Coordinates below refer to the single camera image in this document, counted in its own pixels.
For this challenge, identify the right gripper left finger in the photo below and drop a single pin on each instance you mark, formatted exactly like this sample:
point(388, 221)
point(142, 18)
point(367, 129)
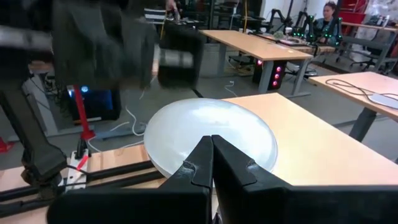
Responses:
point(174, 199)

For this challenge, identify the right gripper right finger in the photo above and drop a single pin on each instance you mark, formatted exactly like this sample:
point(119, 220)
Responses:
point(248, 199)

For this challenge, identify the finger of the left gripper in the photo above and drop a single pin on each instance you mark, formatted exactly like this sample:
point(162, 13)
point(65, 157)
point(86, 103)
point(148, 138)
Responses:
point(180, 74)

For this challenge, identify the white flood lightbulb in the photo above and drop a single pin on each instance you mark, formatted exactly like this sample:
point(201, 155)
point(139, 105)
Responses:
point(202, 121)

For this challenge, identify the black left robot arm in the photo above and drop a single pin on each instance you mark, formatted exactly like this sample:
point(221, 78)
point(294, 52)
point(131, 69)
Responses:
point(40, 165)

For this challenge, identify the black background robot arm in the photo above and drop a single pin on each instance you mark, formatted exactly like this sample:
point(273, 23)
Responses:
point(306, 25)
point(276, 15)

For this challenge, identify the grey bin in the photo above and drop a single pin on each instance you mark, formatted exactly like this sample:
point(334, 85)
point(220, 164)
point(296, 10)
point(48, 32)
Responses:
point(211, 59)

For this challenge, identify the black computer with blue light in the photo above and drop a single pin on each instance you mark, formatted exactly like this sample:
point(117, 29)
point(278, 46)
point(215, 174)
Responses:
point(99, 102)

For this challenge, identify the red clamp bar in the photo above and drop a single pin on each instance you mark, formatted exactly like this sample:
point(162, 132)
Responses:
point(81, 109)

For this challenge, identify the light wooden desk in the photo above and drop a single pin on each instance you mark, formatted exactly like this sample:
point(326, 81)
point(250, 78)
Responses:
point(311, 149)
point(258, 46)
point(382, 81)

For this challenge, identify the white power strip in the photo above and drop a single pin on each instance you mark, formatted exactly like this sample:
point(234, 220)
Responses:
point(72, 161)

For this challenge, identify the person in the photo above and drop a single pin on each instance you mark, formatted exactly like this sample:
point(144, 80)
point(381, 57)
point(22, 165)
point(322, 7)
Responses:
point(328, 12)

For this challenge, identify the white flat device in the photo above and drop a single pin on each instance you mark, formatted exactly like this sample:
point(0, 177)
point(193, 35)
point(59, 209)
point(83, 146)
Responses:
point(385, 101)

